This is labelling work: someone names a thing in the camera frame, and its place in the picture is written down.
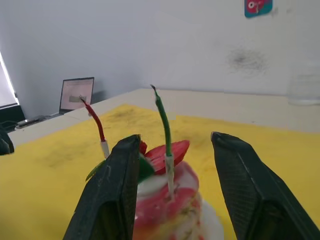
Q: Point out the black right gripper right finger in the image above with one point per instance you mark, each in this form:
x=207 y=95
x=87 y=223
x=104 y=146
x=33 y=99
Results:
x=252 y=190

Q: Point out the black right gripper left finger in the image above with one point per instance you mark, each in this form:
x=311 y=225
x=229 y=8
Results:
x=110 y=195

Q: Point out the red candle with white base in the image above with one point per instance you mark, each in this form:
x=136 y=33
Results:
x=98 y=123

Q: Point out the green candle with white base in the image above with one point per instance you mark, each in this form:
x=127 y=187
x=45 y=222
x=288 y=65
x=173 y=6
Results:
x=165 y=130

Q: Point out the pink and white toy cake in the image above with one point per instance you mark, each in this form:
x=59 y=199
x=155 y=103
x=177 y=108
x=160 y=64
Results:
x=172 y=200

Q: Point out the yellow table mat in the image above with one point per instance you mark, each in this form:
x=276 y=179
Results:
x=50 y=180

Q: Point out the open laptop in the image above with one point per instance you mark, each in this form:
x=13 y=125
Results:
x=76 y=96

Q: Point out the grey flat device on desk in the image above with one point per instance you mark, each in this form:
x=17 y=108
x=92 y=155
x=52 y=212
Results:
x=28 y=122

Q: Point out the clear plastic container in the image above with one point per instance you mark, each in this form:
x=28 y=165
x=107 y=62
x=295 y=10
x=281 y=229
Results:
x=303 y=87

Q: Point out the black object at table edge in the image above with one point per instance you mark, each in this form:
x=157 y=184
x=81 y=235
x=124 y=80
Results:
x=5 y=143

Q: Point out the teal and red wall sticker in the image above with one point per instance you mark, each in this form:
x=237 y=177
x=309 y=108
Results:
x=258 y=7

